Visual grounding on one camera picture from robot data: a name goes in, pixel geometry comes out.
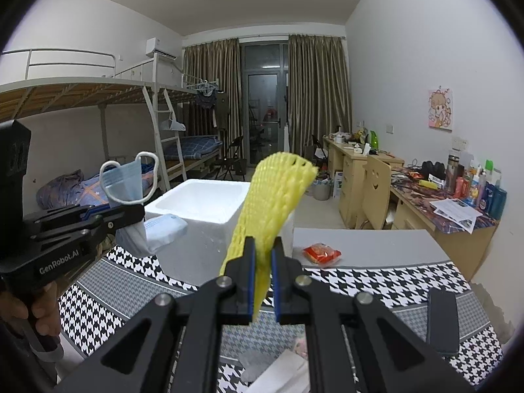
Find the cartoon wall poster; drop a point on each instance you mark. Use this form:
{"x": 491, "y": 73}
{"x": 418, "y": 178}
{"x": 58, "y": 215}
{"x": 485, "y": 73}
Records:
{"x": 441, "y": 108}

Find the white air conditioner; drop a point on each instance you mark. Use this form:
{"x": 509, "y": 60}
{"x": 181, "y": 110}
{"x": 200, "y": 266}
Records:
{"x": 161, "y": 47}

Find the blue and orange quilt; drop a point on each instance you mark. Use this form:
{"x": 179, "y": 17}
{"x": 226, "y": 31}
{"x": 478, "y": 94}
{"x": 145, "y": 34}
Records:
{"x": 65, "y": 188}

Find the brown curtain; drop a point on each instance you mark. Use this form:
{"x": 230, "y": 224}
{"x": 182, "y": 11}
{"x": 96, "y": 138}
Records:
{"x": 319, "y": 90}
{"x": 213, "y": 73}

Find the green spray bottle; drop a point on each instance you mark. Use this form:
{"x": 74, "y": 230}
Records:
{"x": 373, "y": 140}

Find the dark hanging clothes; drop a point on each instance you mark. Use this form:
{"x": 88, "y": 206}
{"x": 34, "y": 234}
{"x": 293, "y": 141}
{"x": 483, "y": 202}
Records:
{"x": 206, "y": 99}

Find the glass balcony door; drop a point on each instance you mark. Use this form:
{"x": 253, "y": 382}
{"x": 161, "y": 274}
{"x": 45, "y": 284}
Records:
{"x": 264, "y": 102}

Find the cluttered wooden desk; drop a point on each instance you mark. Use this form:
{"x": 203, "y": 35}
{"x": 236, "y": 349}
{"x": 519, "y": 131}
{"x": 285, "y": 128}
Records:
{"x": 348, "y": 172}

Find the wooden smiley chair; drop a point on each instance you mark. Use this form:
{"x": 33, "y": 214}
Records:
{"x": 378, "y": 176}

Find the white foam box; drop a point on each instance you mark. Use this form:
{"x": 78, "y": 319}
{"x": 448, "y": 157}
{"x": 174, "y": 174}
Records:
{"x": 192, "y": 245}

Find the white bunk ladder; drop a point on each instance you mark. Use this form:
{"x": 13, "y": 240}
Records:
{"x": 170, "y": 147}

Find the black desk speakers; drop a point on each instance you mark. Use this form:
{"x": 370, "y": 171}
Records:
{"x": 433, "y": 168}

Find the black phone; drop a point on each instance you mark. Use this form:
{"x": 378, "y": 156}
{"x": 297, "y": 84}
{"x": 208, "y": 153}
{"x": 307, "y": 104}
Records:
{"x": 442, "y": 319}

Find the pink sock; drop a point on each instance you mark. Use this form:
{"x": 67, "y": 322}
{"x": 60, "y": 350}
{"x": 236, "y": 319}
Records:
{"x": 301, "y": 346}

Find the person's left hand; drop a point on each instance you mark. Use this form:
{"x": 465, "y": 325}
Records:
{"x": 45, "y": 315}

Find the printed paper sheets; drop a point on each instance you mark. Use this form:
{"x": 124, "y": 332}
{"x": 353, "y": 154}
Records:
{"x": 456, "y": 213}

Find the houndstooth table cloth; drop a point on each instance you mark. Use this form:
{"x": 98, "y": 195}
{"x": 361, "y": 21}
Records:
{"x": 393, "y": 282}

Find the row of toiletry bottles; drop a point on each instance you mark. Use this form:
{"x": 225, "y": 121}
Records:
{"x": 479, "y": 188}

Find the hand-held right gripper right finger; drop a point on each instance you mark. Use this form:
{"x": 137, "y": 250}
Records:
{"x": 275, "y": 278}

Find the yellow foam net sleeve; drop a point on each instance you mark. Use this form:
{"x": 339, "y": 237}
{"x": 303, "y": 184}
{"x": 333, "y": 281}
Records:
{"x": 270, "y": 188}

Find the black folding chair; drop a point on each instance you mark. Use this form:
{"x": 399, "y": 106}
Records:
{"x": 231, "y": 159}

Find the blue face mask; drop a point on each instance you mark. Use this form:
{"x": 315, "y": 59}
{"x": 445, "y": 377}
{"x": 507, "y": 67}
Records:
{"x": 123, "y": 180}
{"x": 166, "y": 229}

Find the white bag on ladder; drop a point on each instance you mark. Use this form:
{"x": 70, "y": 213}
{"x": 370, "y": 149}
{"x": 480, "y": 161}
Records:
{"x": 174, "y": 125}

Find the blue checked mattress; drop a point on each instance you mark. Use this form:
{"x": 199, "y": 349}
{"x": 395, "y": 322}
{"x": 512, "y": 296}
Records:
{"x": 198, "y": 145}

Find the wooden desk with patterned mat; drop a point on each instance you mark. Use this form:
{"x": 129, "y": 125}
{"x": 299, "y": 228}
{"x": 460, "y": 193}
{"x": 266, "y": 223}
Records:
{"x": 458, "y": 241}

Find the red snack packet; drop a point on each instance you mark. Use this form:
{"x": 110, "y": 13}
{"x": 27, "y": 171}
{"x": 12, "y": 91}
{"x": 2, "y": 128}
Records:
{"x": 321, "y": 254}

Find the grey waste bin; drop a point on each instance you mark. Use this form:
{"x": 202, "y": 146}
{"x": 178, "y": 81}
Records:
{"x": 322, "y": 190}

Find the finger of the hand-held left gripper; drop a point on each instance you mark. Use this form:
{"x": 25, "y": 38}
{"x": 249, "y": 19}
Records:
{"x": 123, "y": 215}
{"x": 61, "y": 217}

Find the white metal bunk bed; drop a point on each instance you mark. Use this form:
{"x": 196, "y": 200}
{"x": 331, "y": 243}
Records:
{"x": 73, "y": 90}

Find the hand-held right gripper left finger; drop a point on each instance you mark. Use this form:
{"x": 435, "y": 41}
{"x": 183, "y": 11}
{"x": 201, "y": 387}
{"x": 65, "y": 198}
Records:
{"x": 250, "y": 278}

